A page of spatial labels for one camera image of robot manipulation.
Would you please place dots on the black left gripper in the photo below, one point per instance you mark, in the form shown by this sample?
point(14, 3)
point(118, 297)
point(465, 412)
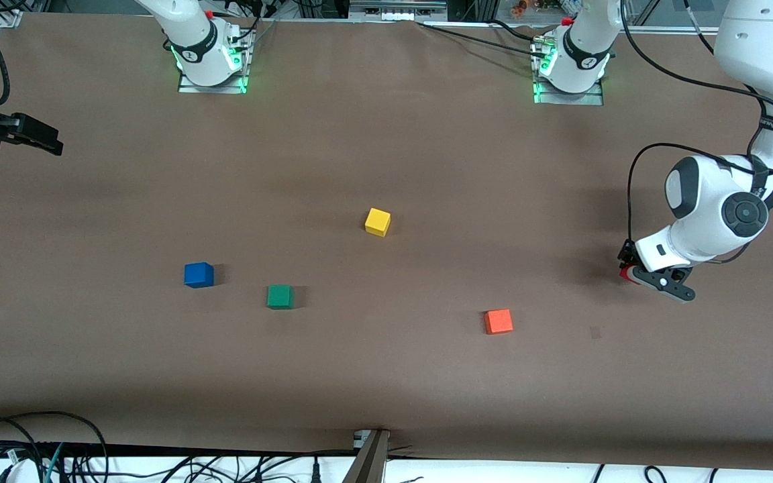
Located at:
point(625, 253)

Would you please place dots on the red wooden block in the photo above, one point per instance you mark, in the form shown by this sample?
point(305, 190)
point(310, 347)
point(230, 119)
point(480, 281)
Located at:
point(629, 276)

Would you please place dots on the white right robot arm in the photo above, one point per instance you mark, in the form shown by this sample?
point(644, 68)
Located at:
point(192, 30)

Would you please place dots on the orange wooden block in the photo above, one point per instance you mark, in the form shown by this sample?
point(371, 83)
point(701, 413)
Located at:
point(498, 322)

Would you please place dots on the blue wooden block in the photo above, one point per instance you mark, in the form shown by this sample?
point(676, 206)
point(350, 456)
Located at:
point(198, 276)

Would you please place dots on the yellow wooden block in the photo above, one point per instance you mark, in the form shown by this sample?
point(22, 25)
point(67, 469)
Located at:
point(377, 222)

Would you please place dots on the green wooden block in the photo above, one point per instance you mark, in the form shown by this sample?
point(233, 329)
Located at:
point(279, 297)

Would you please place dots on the brown table cover sheet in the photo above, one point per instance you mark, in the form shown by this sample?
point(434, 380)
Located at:
point(386, 134)

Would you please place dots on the silver power strip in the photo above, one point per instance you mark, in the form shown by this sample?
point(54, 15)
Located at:
point(396, 11)

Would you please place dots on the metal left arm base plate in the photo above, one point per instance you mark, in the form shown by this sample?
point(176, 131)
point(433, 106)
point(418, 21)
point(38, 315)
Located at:
point(574, 99)

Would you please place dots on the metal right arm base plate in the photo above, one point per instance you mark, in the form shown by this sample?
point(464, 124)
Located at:
point(212, 88)

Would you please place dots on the grey metal camera stand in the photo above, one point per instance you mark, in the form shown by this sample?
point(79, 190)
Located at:
point(370, 463)

